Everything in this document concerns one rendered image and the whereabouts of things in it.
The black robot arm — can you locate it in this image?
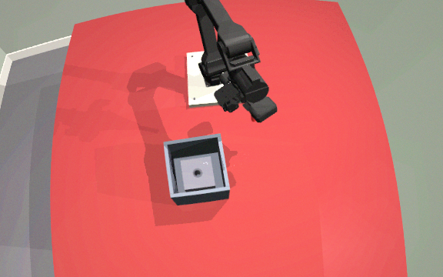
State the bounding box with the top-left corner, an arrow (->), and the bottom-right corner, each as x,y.
185,0 -> 269,112

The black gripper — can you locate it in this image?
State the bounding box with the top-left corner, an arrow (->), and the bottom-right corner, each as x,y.
220,71 -> 277,122

